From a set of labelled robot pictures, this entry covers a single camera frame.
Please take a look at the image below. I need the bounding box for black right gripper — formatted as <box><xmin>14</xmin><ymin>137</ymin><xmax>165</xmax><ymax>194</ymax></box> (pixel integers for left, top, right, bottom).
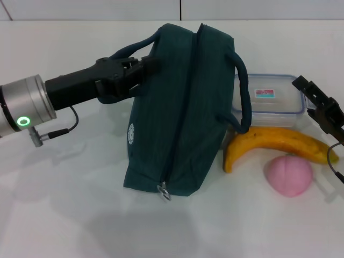
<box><xmin>291</xmin><ymin>75</ymin><xmax>344</xmax><ymax>148</ymax></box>

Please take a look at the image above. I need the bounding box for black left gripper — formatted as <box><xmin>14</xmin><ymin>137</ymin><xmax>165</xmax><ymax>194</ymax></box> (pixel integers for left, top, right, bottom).
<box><xmin>44</xmin><ymin>55</ymin><xmax>161</xmax><ymax>111</ymax></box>

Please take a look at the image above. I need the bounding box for clear plastic box blue lid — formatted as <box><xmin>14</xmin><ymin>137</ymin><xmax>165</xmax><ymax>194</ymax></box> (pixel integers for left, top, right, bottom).
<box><xmin>233</xmin><ymin>73</ymin><xmax>306</xmax><ymax>131</ymax></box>

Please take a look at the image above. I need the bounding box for dark teal zipper lunch bag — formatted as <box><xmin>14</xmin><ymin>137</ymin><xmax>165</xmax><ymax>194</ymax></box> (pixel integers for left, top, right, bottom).
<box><xmin>97</xmin><ymin>23</ymin><xmax>255</xmax><ymax>204</ymax></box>

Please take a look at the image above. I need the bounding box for yellow banana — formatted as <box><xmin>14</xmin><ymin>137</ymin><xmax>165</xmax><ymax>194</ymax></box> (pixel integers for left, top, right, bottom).
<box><xmin>223</xmin><ymin>126</ymin><xmax>340</xmax><ymax>174</ymax></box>

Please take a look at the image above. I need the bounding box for pink peach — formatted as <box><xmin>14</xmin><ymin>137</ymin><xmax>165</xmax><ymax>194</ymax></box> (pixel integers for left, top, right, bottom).
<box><xmin>264</xmin><ymin>155</ymin><xmax>314</xmax><ymax>198</ymax></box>

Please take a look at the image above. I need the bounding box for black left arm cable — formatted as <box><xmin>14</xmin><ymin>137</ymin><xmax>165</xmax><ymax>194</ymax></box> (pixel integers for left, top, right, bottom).
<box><xmin>29</xmin><ymin>106</ymin><xmax>78</xmax><ymax>148</ymax></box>

